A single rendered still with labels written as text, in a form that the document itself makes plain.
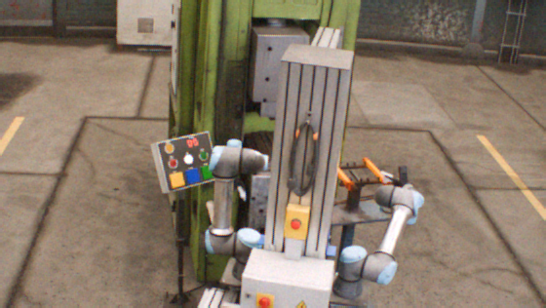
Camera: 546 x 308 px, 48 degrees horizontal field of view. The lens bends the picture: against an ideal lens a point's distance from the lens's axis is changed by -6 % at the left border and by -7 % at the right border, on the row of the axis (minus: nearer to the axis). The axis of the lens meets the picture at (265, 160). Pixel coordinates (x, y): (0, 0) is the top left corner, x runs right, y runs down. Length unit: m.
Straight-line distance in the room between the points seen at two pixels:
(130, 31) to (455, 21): 4.96
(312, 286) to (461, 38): 8.36
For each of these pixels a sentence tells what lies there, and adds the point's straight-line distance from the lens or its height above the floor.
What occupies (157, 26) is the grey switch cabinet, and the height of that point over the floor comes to 0.37.
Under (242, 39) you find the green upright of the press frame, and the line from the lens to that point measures 3.79.
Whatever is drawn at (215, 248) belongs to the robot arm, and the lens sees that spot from 3.11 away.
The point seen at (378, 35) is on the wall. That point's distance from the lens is 10.15.
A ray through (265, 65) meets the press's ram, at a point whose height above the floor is 1.59.
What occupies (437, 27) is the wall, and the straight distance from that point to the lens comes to 10.38.
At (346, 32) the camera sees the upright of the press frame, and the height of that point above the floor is 1.75.
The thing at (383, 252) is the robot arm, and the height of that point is 1.06.
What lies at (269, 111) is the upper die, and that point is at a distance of 3.82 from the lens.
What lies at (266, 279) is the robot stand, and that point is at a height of 1.23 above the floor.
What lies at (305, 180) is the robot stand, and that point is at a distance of 2.51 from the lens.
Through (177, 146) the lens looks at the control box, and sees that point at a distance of 3.67.
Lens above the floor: 2.72
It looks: 26 degrees down
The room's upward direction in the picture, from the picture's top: 5 degrees clockwise
